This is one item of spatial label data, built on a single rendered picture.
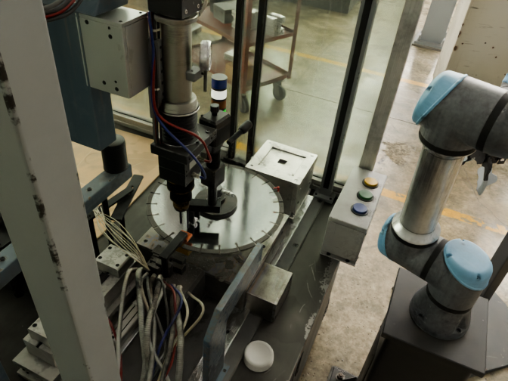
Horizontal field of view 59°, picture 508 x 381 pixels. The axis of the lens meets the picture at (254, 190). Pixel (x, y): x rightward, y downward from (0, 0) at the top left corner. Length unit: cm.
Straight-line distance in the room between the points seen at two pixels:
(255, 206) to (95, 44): 59
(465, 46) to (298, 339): 318
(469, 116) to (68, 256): 73
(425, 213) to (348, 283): 128
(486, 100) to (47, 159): 76
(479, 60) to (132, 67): 350
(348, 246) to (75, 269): 104
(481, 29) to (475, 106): 309
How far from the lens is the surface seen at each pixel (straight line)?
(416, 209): 108
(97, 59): 79
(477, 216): 303
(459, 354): 128
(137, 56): 77
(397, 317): 128
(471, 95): 90
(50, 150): 28
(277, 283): 116
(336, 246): 132
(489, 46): 402
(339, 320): 216
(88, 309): 38
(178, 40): 77
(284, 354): 114
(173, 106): 81
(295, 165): 142
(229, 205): 115
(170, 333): 98
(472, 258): 117
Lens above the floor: 171
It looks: 39 degrees down
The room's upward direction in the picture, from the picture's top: 6 degrees clockwise
